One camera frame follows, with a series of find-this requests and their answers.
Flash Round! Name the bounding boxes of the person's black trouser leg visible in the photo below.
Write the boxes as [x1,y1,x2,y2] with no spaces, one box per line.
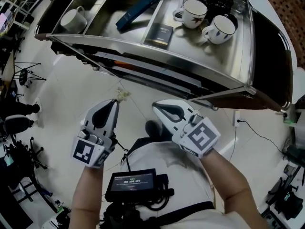
[127,137,155,155]

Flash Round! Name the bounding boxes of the white mug leaf print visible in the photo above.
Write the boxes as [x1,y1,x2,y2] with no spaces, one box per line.
[173,0,208,30]

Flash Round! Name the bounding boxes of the person's white shirt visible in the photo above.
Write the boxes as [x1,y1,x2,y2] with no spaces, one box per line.
[120,141,253,229]

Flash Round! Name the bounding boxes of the white power cable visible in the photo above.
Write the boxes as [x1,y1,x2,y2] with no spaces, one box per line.
[228,126,238,162]

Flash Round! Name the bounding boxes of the black chest mount rig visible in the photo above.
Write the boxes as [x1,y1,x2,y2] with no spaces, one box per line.
[100,203,148,229]

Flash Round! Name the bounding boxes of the white round bin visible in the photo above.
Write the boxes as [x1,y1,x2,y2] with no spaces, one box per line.
[292,67,305,104]

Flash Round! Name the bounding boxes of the black mesh office chair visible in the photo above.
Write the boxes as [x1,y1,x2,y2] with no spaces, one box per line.
[274,189,305,220]

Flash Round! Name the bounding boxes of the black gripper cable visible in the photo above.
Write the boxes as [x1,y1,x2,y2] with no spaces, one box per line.
[116,139,132,173]

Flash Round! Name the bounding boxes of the black power cable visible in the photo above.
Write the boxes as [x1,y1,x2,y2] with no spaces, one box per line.
[238,119,284,154]

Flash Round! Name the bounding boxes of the person's black shoe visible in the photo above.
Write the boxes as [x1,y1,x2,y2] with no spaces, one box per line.
[145,120,165,140]

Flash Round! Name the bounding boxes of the plain white mug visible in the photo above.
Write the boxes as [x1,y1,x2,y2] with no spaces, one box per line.
[60,6,88,34]

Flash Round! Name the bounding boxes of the white round table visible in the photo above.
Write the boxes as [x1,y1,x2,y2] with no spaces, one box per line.
[242,0,298,69]

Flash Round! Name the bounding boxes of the grey office chair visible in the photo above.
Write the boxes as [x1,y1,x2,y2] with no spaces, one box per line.
[4,114,34,135]

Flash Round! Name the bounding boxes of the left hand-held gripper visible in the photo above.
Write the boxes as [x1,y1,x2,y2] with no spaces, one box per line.
[70,98,120,168]

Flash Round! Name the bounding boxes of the black shoulder strap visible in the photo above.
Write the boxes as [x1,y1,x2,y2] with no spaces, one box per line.
[138,201,216,227]

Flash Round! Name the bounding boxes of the white mug blue print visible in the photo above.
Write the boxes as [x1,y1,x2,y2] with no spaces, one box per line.
[202,15,236,45]

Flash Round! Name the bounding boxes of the computer monitor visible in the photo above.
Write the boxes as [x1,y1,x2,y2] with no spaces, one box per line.
[0,12,12,33]

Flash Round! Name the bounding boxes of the beige paper scrap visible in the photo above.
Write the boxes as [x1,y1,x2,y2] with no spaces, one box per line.
[114,87,132,104]

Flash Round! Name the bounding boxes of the steel serving cart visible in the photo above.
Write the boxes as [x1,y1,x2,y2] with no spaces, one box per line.
[34,0,294,113]

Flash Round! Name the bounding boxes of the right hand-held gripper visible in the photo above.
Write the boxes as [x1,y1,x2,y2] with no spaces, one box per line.
[152,99,222,159]

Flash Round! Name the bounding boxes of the black chest-mounted monitor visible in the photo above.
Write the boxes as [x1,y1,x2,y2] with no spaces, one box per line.
[104,168,174,211]

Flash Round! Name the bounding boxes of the small black book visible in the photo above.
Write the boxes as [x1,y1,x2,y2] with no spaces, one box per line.
[145,22,174,49]

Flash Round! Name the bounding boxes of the long blue box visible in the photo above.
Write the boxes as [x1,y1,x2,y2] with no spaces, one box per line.
[115,0,166,31]

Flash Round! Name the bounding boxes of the person's right forearm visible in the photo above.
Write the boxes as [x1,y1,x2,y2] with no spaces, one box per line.
[201,149,270,229]

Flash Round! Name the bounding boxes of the person's left forearm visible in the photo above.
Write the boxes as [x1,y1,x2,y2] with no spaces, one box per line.
[71,163,104,229]

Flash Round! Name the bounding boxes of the black round perforated stool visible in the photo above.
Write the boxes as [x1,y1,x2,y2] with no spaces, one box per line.
[19,68,33,88]

